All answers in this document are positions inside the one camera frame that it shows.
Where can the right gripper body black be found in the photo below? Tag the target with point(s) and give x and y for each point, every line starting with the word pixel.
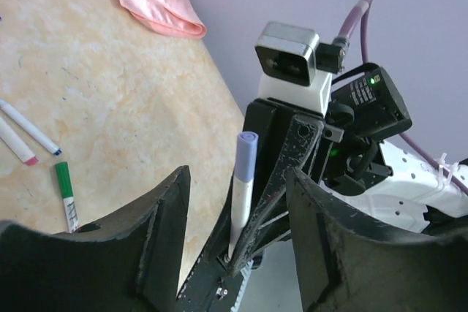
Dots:
pixel 308 144

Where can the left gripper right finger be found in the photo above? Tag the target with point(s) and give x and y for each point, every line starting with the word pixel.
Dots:
pixel 347 260

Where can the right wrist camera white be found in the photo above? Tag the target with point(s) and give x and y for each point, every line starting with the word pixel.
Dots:
pixel 297 66

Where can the pink cap paint marker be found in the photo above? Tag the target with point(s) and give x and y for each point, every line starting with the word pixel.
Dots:
pixel 17 145

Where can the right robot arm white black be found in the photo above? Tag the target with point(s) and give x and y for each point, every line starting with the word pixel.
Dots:
pixel 405 189

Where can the blue cap white marker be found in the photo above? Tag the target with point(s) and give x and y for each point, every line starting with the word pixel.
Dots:
pixel 30 128

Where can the lilac cap paint marker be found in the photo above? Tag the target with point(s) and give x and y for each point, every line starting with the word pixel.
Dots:
pixel 242 188

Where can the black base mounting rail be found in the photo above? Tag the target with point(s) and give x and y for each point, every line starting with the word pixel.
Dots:
pixel 208 288

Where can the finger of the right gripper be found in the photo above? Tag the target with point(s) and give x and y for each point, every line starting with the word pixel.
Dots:
pixel 270 120
pixel 250 241

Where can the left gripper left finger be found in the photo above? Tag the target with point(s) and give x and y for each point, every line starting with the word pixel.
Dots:
pixel 129 260

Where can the dark green cap marker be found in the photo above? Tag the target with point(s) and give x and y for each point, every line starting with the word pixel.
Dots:
pixel 67 195

